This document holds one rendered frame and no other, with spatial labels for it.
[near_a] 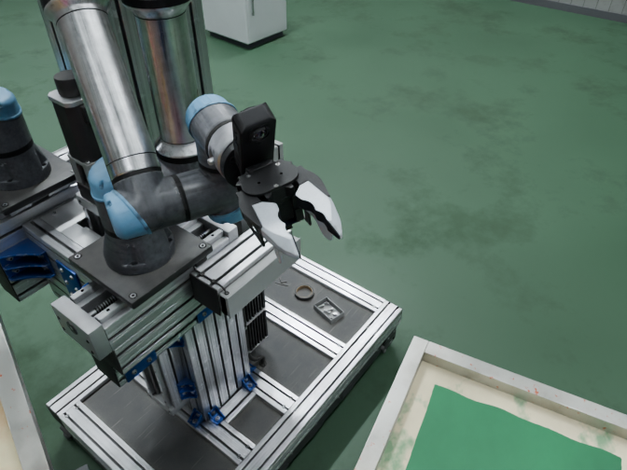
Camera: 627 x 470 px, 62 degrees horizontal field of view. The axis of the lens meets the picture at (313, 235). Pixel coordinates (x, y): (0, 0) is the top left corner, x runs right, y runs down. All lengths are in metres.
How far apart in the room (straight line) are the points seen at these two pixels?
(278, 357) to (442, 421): 1.13
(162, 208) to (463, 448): 0.82
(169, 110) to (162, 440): 1.41
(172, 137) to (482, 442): 0.91
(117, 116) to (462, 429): 0.95
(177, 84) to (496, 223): 2.67
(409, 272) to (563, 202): 1.25
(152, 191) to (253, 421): 1.45
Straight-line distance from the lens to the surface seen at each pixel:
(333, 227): 0.57
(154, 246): 1.15
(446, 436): 1.27
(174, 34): 0.98
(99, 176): 1.08
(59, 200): 1.60
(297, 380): 2.21
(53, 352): 2.83
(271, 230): 0.57
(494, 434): 1.30
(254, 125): 0.59
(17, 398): 1.12
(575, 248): 3.40
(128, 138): 0.82
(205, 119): 0.77
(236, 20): 5.64
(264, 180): 0.63
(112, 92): 0.84
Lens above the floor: 2.04
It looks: 41 degrees down
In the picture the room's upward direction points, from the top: straight up
